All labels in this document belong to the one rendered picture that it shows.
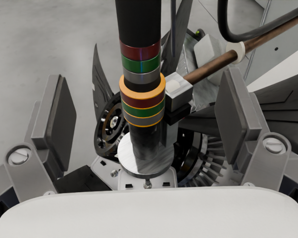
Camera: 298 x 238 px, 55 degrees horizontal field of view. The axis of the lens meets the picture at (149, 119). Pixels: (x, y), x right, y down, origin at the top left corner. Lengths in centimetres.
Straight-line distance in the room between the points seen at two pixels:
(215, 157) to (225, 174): 3
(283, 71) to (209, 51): 17
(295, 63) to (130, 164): 42
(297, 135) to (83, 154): 174
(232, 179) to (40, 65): 231
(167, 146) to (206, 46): 41
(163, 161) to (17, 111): 203
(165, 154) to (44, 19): 298
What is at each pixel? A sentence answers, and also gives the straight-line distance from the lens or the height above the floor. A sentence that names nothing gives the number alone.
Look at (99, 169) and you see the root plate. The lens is 55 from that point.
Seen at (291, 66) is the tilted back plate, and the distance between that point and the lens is 65.
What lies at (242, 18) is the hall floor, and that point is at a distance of 316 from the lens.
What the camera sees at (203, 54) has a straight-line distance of 71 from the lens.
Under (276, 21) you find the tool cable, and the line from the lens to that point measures 40.
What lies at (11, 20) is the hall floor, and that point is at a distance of 338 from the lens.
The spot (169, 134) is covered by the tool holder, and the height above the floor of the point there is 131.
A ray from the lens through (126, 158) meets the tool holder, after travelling 35.
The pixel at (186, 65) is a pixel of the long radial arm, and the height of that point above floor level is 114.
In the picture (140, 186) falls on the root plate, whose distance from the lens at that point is 44.
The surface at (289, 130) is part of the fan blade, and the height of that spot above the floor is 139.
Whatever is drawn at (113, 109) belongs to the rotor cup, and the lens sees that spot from 48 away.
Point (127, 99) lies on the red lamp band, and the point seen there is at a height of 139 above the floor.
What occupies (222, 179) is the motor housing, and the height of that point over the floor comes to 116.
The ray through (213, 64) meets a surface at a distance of 34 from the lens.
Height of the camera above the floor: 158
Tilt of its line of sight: 50 degrees down
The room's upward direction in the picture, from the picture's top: 2 degrees counter-clockwise
